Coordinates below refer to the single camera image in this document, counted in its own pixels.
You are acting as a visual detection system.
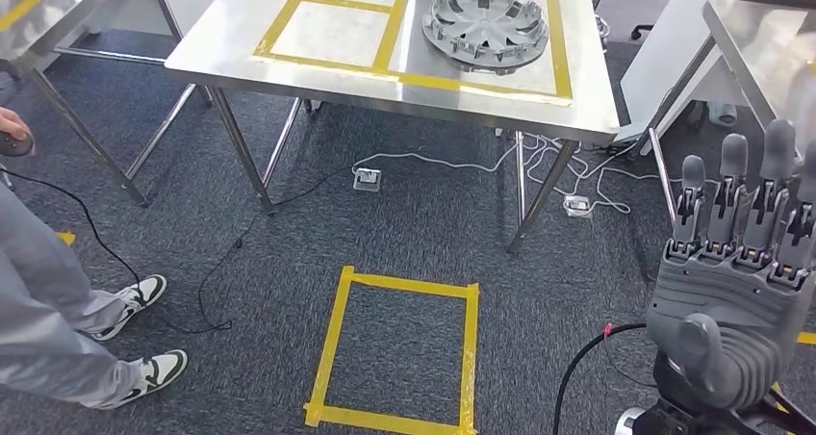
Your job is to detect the steel floor socket box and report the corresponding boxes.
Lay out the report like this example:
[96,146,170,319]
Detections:
[352,166,382,193]
[562,194,593,218]

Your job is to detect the white power cable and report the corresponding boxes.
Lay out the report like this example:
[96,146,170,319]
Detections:
[352,141,521,173]
[519,132,671,217]

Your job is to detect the white office desk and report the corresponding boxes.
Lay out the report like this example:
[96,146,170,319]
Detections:
[615,0,741,159]

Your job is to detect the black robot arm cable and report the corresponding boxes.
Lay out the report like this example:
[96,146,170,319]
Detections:
[550,321,649,435]

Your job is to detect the black handheld controller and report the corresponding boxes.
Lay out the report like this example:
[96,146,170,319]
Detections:
[0,130,37,159]

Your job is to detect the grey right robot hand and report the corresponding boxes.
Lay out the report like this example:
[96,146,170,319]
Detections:
[647,117,816,411]

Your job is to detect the grey plastic wheel hubcap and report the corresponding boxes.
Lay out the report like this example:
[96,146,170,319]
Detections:
[421,0,550,75]

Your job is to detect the steel workbench table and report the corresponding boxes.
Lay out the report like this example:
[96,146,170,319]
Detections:
[164,0,621,256]

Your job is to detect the person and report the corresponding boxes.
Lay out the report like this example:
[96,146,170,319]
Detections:
[0,107,190,411]

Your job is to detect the black controller cable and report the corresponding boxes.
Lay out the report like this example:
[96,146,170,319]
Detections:
[0,164,355,336]

